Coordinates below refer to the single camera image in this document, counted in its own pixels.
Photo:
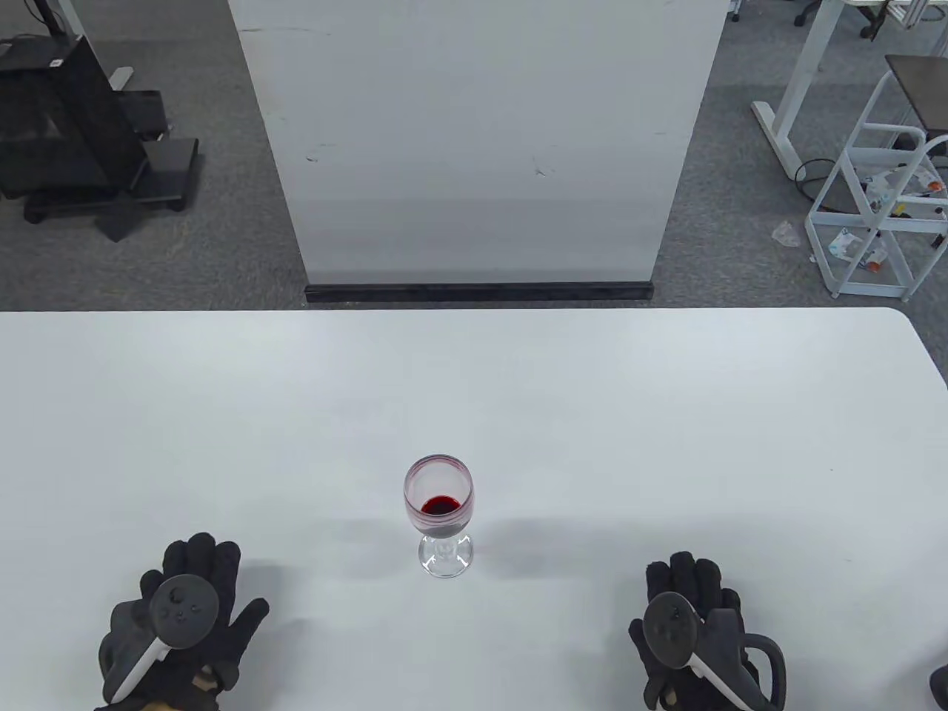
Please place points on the person's left hand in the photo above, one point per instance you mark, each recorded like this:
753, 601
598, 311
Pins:
200, 555

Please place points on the person's right hand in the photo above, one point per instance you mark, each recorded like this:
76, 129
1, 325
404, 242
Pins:
685, 574

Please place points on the wine glass with red wine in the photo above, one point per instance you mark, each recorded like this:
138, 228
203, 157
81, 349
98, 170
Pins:
438, 511

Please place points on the black white right hand controller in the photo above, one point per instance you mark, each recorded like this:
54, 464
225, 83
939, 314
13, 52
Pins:
670, 629

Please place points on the black white hand controller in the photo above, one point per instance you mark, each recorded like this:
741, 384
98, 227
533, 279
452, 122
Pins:
670, 629
184, 611

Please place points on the black white left hand controller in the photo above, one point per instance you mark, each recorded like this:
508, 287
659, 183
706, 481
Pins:
184, 611

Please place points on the white table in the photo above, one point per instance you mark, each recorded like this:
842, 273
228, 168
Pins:
518, 385

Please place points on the clear plastic wrapper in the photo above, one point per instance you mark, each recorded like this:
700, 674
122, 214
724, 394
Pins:
786, 234

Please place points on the crumpled white wrappers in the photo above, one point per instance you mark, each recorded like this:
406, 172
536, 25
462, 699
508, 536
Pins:
844, 244
885, 185

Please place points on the black equipment cart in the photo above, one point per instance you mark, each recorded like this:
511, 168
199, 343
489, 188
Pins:
67, 133

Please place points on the white metal rack trolley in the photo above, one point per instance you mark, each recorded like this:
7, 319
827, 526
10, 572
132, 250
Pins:
852, 159

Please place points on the white roll-up screen black base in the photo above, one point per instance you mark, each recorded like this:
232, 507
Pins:
474, 148

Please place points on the grey stand foot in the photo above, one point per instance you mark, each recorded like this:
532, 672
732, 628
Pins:
122, 78

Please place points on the brown board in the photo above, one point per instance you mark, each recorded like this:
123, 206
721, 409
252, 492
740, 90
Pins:
926, 89

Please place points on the black chair base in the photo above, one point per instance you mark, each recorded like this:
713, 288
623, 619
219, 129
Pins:
807, 11
872, 18

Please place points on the white desk leg frame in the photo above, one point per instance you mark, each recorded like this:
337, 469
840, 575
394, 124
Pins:
796, 81

